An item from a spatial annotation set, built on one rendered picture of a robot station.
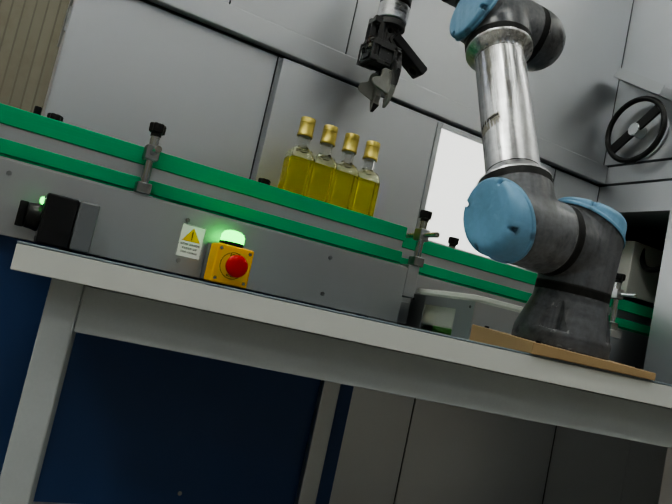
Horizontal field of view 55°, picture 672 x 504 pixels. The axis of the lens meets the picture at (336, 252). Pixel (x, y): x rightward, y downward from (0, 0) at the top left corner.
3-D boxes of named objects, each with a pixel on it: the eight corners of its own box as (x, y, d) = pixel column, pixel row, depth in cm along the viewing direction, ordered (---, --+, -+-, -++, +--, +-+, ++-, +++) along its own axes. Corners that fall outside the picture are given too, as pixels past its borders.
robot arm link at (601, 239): (629, 300, 102) (649, 216, 102) (568, 281, 96) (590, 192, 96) (571, 290, 113) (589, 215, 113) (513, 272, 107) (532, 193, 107)
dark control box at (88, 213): (82, 255, 111) (94, 207, 112) (88, 256, 104) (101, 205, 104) (30, 244, 107) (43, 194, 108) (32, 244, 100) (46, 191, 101)
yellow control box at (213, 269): (233, 288, 123) (242, 250, 124) (246, 291, 116) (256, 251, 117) (198, 281, 120) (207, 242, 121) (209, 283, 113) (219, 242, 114)
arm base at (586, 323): (629, 366, 98) (644, 302, 99) (542, 343, 95) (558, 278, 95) (571, 349, 113) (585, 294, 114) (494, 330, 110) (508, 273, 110)
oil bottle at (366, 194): (353, 260, 156) (371, 174, 158) (364, 260, 151) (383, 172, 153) (332, 254, 154) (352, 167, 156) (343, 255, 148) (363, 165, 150)
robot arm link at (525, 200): (592, 260, 95) (547, -9, 119) (516, 233, 88) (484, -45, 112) (531, 287, 104) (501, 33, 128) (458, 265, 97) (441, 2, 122)
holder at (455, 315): (449, 337, 158) (455, 305, 159) (531, 354, 134) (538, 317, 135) (391, 324, 151) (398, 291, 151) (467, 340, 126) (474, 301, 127)
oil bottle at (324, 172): (310, 248, 151) (330, 160, 153) (320, 249, 146) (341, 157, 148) (288, 243, 148) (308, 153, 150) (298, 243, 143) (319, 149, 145)
